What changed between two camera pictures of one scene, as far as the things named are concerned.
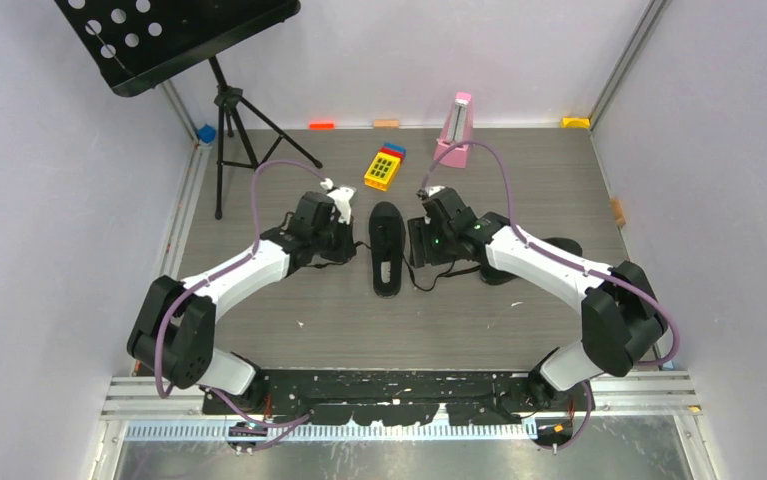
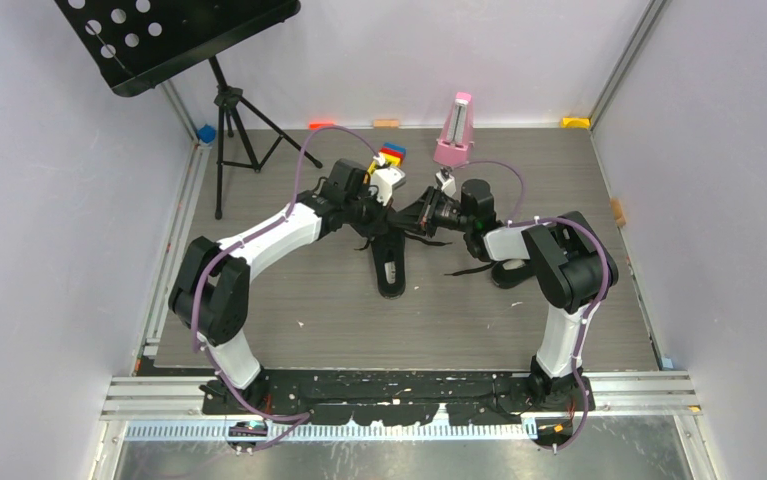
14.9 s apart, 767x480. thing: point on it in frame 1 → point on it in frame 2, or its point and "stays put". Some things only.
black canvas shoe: [387, 234] stays put
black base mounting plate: [401, 397] stays put
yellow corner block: [576, 122] stays put
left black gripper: [347, 248] → [378, 221]
